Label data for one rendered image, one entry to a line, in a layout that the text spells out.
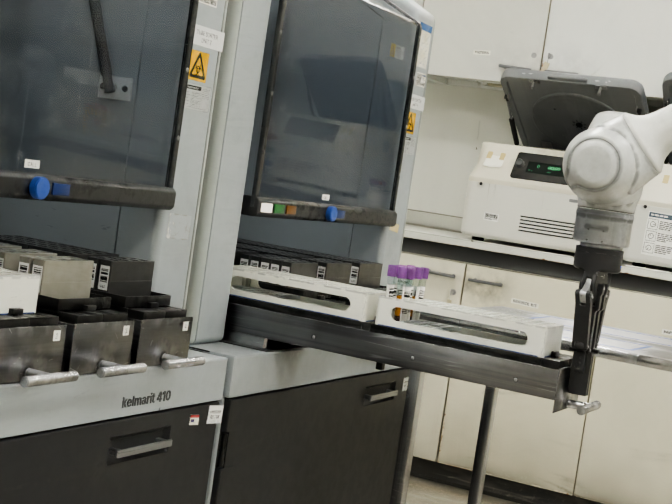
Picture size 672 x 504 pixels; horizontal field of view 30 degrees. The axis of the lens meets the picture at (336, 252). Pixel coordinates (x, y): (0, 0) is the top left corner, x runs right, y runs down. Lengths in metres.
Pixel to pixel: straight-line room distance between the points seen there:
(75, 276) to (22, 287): 0.16
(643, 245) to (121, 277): 2.73
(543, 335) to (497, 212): 2.53
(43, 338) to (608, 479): 3.04
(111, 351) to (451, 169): 3.59
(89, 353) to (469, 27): 3.39
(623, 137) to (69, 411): 0.86
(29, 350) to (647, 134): 0.90
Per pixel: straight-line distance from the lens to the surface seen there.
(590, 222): 1.99
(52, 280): 1.77
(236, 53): 2.12
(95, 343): 1.75
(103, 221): 2.05
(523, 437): 4.51
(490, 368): 2.02
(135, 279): 1.93
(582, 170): 1.80
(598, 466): 4.44
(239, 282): 2.32
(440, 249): 4.62
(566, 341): 2.31
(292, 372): 2.26
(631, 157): 1.81
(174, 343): 1.91
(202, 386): 2.00
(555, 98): 4.71
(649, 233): 4.36
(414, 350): 2.06
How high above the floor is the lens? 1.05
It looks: 3 degrees down
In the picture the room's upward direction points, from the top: 8 degrees clockwise
